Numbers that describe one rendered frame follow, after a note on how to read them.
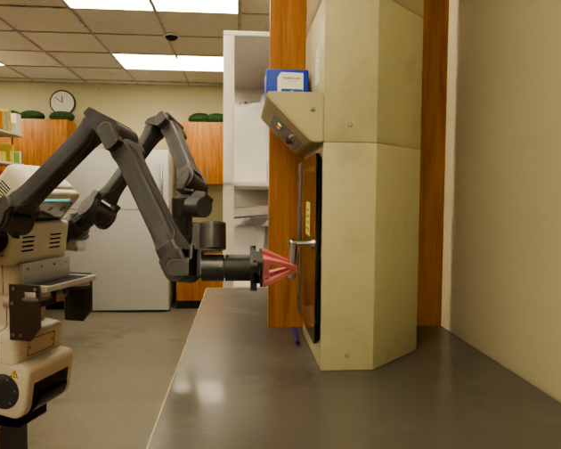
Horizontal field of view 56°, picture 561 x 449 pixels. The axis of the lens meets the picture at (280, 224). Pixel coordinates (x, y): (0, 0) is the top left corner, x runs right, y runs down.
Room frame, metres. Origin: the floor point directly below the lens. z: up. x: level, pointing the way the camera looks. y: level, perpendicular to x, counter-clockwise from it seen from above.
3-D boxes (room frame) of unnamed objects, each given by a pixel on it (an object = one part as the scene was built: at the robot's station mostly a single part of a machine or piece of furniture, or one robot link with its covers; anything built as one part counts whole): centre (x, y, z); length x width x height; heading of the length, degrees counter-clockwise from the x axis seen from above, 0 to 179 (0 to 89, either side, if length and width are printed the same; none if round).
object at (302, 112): (1.24, -0.02, 1.46); 0.32 x 0.12 x 0.10; 4
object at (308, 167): (1.24, -0.07, 1.19); 0.30 x 0.01 x 0.40; 4
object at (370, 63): (1.25, -0.20, 1.33); 0.32 x 0.25 x 0.77; 4
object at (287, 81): (1.20, -0.02, 1.54); 0.05 x 0.05 x 0.06; 9
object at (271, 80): (1.32, -0.01, 1.56); 0.10 x 0.10 x 0.09; 4
